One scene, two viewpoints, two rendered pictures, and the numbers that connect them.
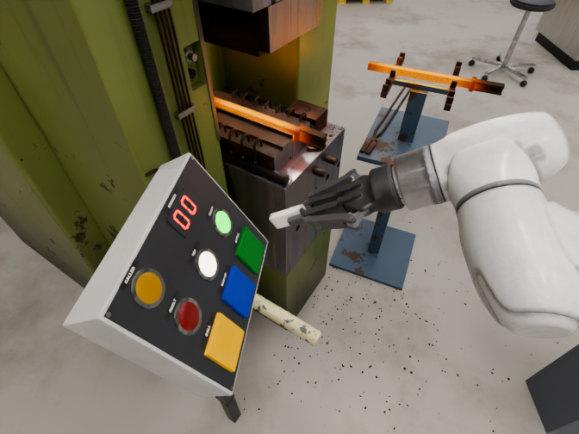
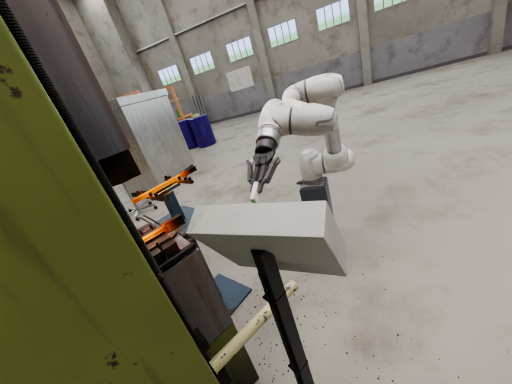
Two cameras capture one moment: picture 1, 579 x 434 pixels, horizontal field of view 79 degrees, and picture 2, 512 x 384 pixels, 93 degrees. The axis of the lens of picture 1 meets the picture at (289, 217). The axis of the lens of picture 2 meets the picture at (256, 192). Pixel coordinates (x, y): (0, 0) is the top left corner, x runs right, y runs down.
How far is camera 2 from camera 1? 71 cm
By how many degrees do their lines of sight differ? 58
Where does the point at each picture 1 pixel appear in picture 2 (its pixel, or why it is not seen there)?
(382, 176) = (264, 141)
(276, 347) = not seen: outside the picture
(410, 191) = (276, 136)
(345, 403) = (320, 339)
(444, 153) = (269, 120)
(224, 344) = not seen: hidden behind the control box
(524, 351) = not seen: hidden behind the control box
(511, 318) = (333, 120)
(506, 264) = (318, 112)
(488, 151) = (276, 109)
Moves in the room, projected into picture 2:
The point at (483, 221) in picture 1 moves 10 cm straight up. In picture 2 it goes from (302, 114) to (296, 84)
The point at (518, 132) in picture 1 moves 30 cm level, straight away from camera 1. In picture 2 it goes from (274, 103) to (234, 109)
